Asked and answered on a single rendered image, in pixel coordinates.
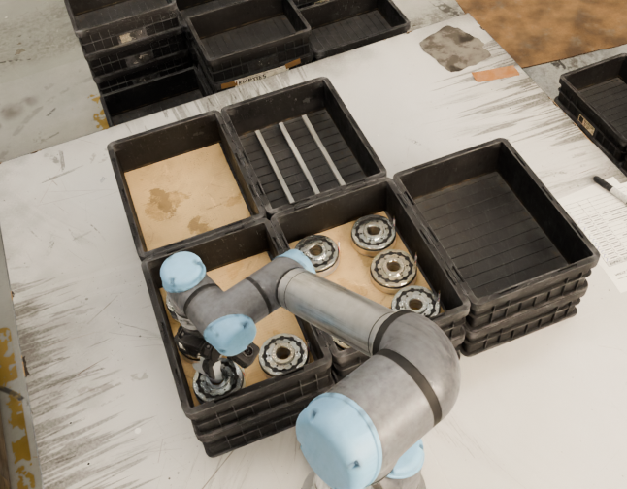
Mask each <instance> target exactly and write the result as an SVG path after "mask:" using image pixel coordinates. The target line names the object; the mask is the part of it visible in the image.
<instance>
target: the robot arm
mask: <svg viewBox="0 0 627 489"><path fill-rule="evenodd" d="M160 277H161V280H162V286H163V288H164V289H165V290H166V293H167V295H168V297H169V300H170V302H171V304H172V307H173V309H174V311H173V312H172V313H171V316H172V318H173V319H176V320H178V321H179V322H180V324H181V326H180V327H179V329H178V332H177V333H176V334H175V336H174V341H175V343H176V345H177V347H178V349H179V352H182V353H185V354H187V355H190V356H192V357H195V358H197V357H198V355H199V356H201V358H200V362H201V363H193V364H192V366H193V368H194V369H195V370H196V371H198V372H200V373H201V374H203V375H206V376H207V377H208V378H209V379H210V380H211V381H212V382H214V383H221V382H222V381H223V377H222V371H221V370H220V365H221V363H220V360H218V358H219V357H220V355H221V354H222V355H224V356H227V358H228V359H230V360H232V361H234V362H235V363H237V364H238V365H239V366H241V367H242V368H244V369H245V368H247V367H249V366H250V365H252V363H253V362H254V360H255V358H256V357H257V355H258V354H259V352H260V347H259V346H258V345H256V344H255V343H254V342H253V340H254V338H255V336H256V326H255V324H256V323H258V322H259V321H260V320H262V319H263V318H265V317H266V316H268V315H269V314H271V313H272V312H273V311H275V310H277V309H278V308H280V307H282V308H284V309H286V310H288V311H290V312H292V313H293V314H295V315H297V316H299V317H300V318H302V319H304V320H306V321H307V322H309V323H311V324H312V325H313V326H315V327H317V328H319V329H321V330H322V331H324V332H326V333H328V334H329V335H331V336H333V337H335V338H336V339H338V340H340V341H342V342H344V343H346V344H348V345H349V346H351V347H353V348H355V349H356V350H358V351H360V352H362V353H363V354H365V355H367V356H369V357H371V358H369V359H368V360H367V361H366V362H364V363H363V364H362V365H360V366H359V367H358V368H357V369H355V370H354V371H353V372H351V373H350V374H349V375H347V376H346V377H345V378H343V379H342V380H341V381H339V382H338V383H337V384H335V385H334V386H333V387H332V388H330V389H329V390H328V391H326V392H325V393H324V394H321V395H319V396H317V397H316V398H314V399H313V400H312V401H311V402H310V403H309V405H308V406H307V407H306V408H305V409H304V410H303V411H302V412H301V413H300V414H299V416H298V418H297V421H296V436H297V441H299V442H300V443H301V446H300V448H301V450H302V452H303V454H304V456H305V458H306V460H307V461H308V463H309V464H310V466H311V467H312V469H313V470H312V471H311V472H310V473H309V475H308V476H307V477H306V479H305V481H304V484H303V487H302V488H301V489H426V485H425V481H424V479H423V476H422V474H421V469H422V466H423V463H424V457H425V455H424V447H423V442H422V439H421V438H422V437H423V436H425V435H426V434H427V433H428V432H429V431H430V430H431V429H432V428H434V427H435V426H436V425H437V424H439V423H440V422H441V421H442V420H443V419H444V418H445V417H446V416H447V415H448V414H449V413H450V412H451V410H452V408H453V407H454V405H455V403H456V400H457V398H458V394H459V391H460V386H461V369H460V364H459V359H458V356H457V353H456V351H455V349H454V347H453V345H452V343H451V341H450V339H449V338H448V336H447V335H446V334H445V332H444V331H443V330H442V329H441V328H440V327H439V326H438V325H437V324H435V323H434V322H433V321H431V320H430V319H429V318H427V317H425V316H423V315H421V314H419V313H416V312H414V311H412V310H396V311H395V310H392V309H390V308H387V307H385V306H383V305H381V304H379V303H377V302H375V301H372V300H370V299H368V298H366V297H364V296H362V295H360V294H357V293H355V292H353V291H351V290H349V289H347V288H345V287H342V286H341V285H339V284H337V283H335V282H333V281H331V280H328V279H326V278H324V277H321V276H319V275H317V274H316V272H315V269H314V266H313V264H312V262H311V261H310V259H309V258H308V257H307V256H305V255H304V254H303V252H301V251H300V250H297V249H290V250H289V251H287V252H286V253H284V254H282V255H279V256H277V257H275V258H274V259H273V260H272V261H271V262H269V263H268V264H266V265H265V266H263V267H262V268H260V269H259V270H257V271H256V272H254V273H253V274H251V275H249V276H248V277H246V278H244V279H243V280H241V281H240V282H238V283H237V284H235V285H233V286H232V287H230V288H229V289H227V290H226V291H223V290H222V289H221V288H220V287H219V286H218V285H217V284H216V283H215V282H214V281H213V280H212V279H211V278H210V277H209V276H208V274H207V273H206V267H205V265H204V264H203V263H202V261H201V259H200V258H199V257H198V256H197V255H196V254H194V253H191V252H186V251H184V252H178V253H175V254H173V255H172V256H169V258H167V259H166V260H165V261H164V262H163V264H162V266H161V269H160ZM179 343H180V344H181V345H182V347H183V348H185V350H184V349H182V348H180V346H179Z"/></svg>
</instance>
